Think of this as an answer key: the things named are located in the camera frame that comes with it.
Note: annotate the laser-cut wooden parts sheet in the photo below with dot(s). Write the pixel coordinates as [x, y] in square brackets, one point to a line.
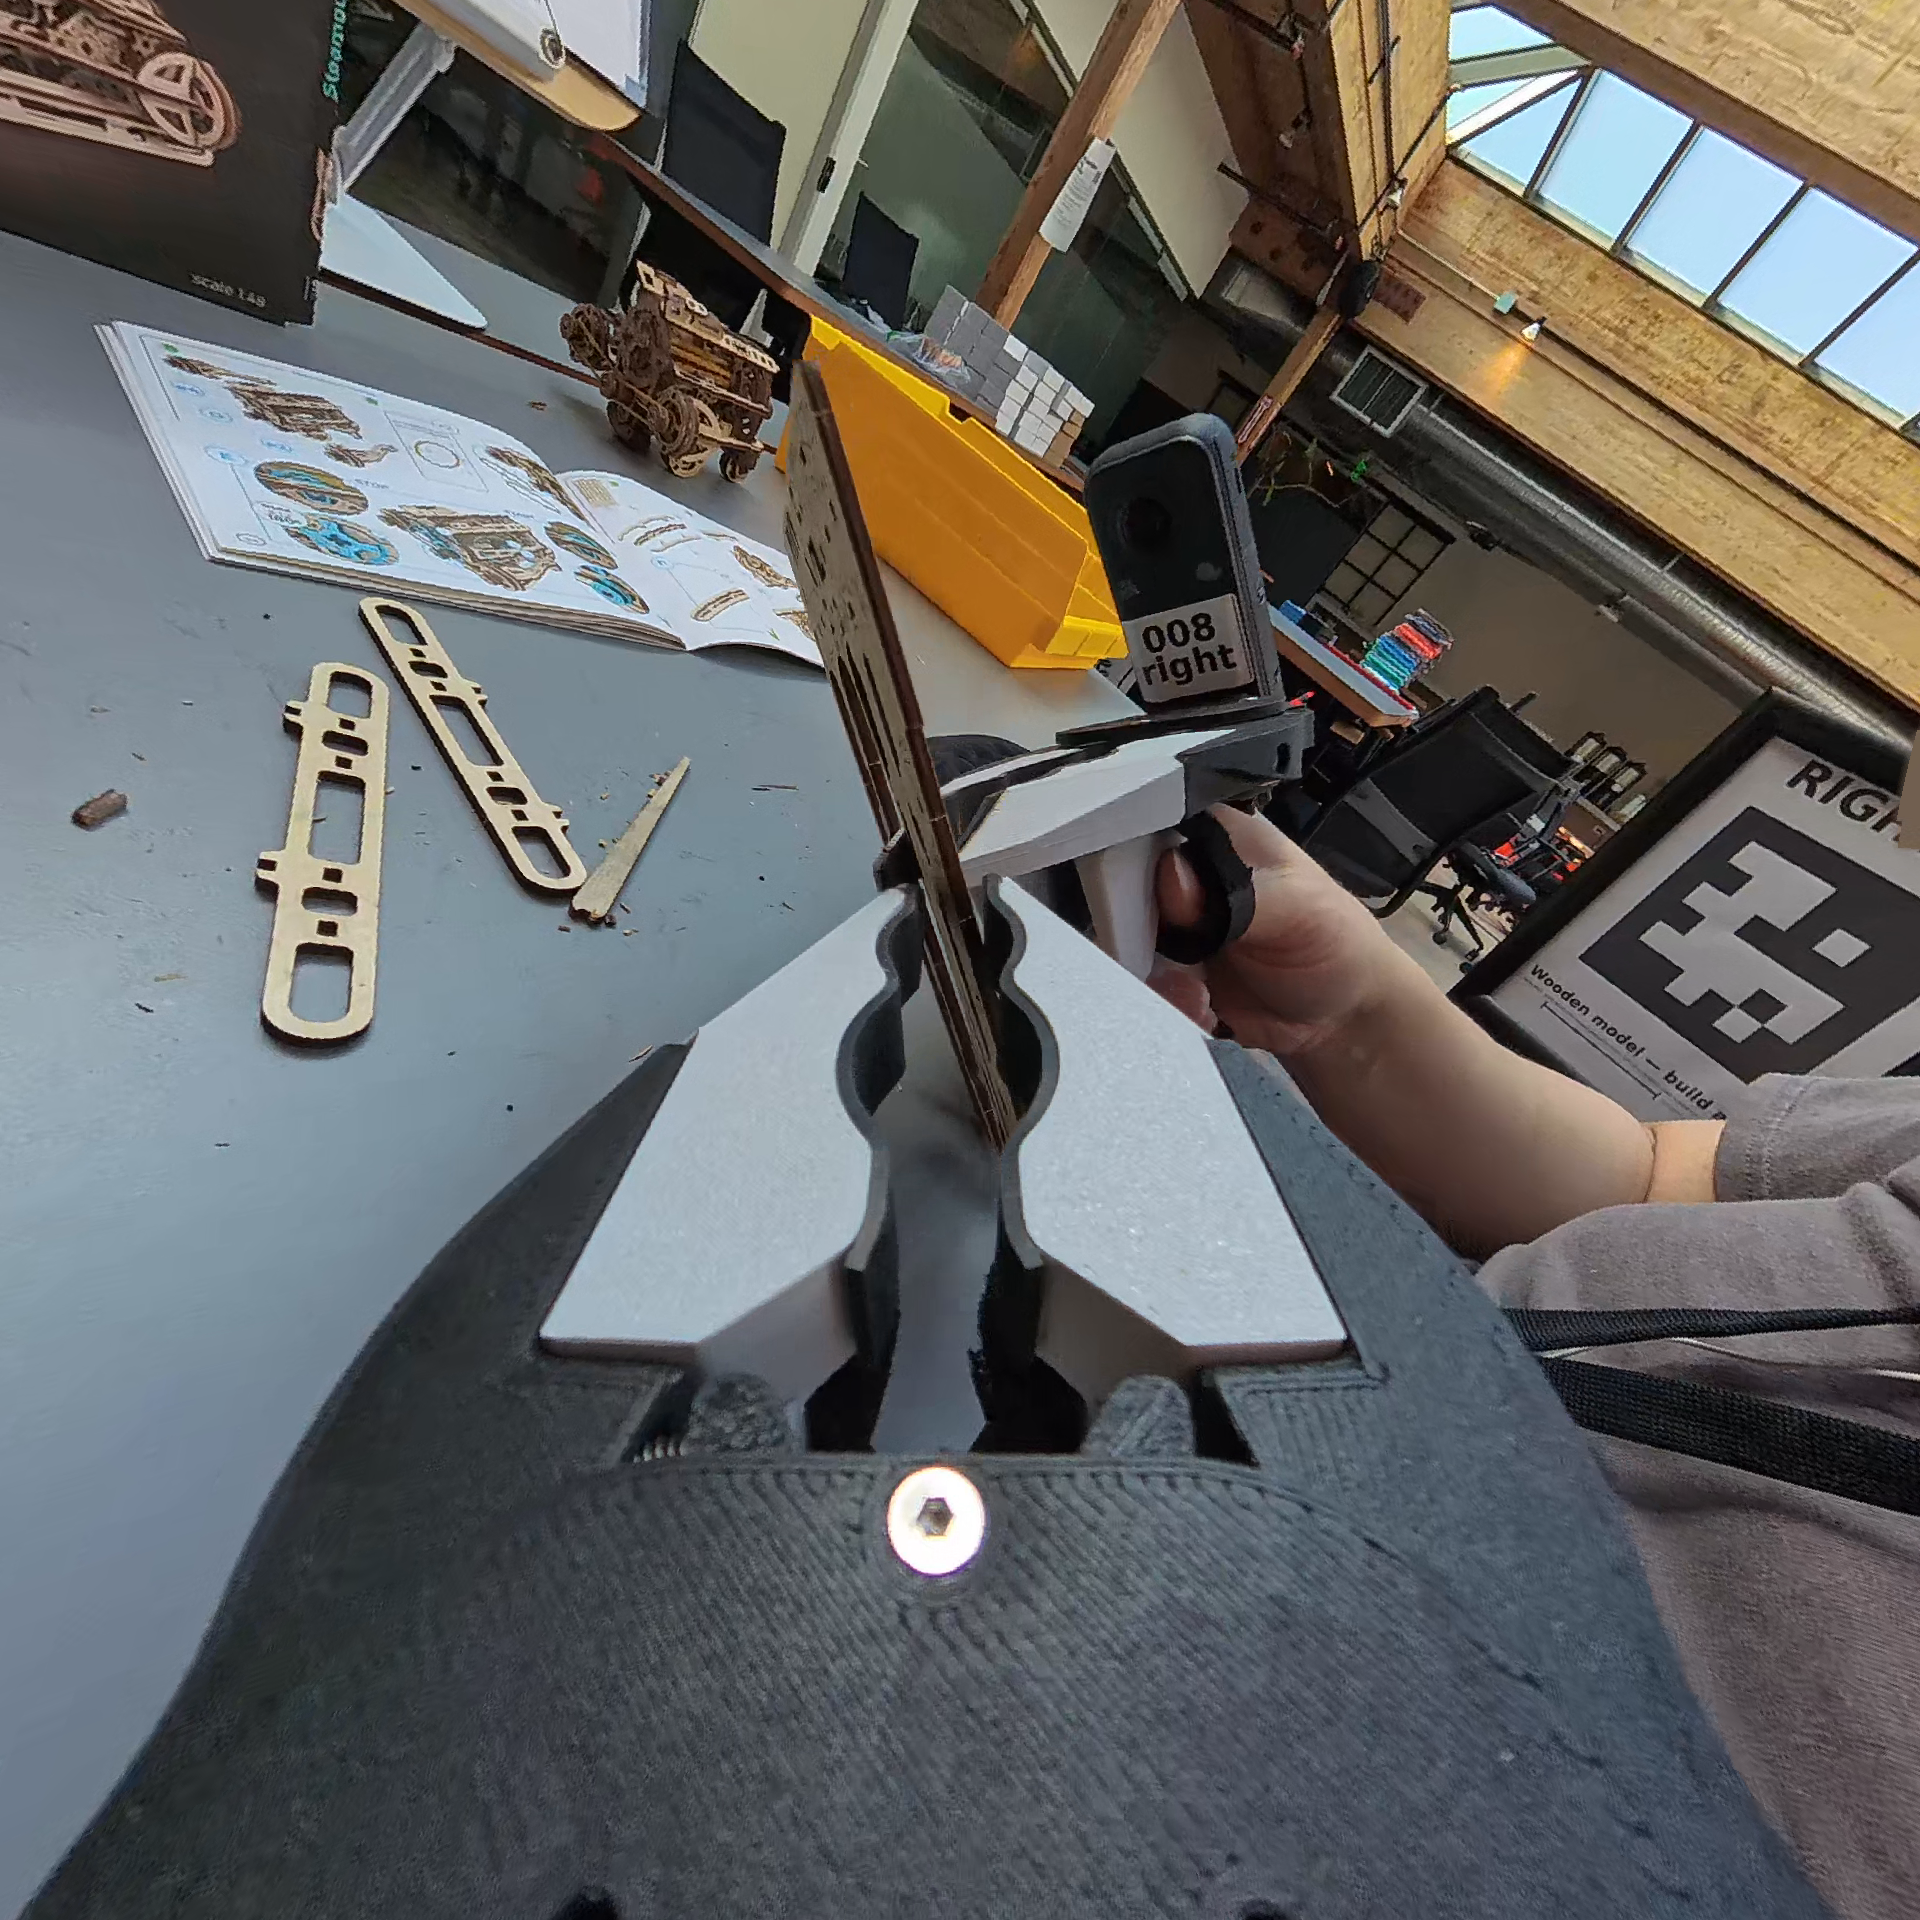
[854, 676]

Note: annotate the assembled wooden model vehicle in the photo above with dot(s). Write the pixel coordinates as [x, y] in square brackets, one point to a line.
[675, 376]

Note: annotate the black model kit box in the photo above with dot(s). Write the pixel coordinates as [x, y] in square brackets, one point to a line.
[224, 194]

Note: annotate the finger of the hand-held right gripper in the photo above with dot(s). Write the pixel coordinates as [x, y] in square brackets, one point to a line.
[1094, 804]

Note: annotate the yellow storage bin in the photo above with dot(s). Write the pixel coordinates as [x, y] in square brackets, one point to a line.
[976, 527]

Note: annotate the instruction display stand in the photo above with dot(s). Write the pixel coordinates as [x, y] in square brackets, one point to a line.
[405, 255]

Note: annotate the small wood chunk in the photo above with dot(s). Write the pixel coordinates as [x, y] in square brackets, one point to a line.
[100, 811]

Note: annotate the person's right forearm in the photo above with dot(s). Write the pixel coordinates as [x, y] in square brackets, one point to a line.
[1531, 1123]

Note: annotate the black office chair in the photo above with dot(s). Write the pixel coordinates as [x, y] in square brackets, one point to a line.
[1499, 879]
[1425, 795]

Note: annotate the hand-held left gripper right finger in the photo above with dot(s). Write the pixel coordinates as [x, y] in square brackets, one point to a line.
[1186, 1184]

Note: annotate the black quilted cushion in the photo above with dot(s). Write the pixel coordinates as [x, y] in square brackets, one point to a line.
[976, 773]

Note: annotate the framed right marker sign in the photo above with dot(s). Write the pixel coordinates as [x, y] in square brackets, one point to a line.
[1653, 931]

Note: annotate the stack of grey boxes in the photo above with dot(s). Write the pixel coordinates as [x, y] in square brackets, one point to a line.
[1016, 376]

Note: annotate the person's right hand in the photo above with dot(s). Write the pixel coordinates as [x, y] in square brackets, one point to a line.
[1307, 959]

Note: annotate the slotted wooden strip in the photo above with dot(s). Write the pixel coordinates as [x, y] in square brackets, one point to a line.
[286, 974]
[505, 811]

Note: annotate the colourful stacked items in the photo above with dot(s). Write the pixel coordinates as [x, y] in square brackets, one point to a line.
[1412, 653]

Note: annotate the white paper notice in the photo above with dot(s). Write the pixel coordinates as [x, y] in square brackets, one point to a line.
[1075, 194]

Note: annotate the printed instruction booklet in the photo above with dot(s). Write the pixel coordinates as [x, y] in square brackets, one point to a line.
[377, 449]

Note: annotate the wall air vent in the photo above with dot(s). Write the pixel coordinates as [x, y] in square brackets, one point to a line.
[1378, 391]

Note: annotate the tapered wooden stick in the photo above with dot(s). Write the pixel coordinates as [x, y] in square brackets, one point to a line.
[632, 846]

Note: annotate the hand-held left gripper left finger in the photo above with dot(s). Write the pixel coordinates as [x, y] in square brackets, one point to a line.
[719, 1201]

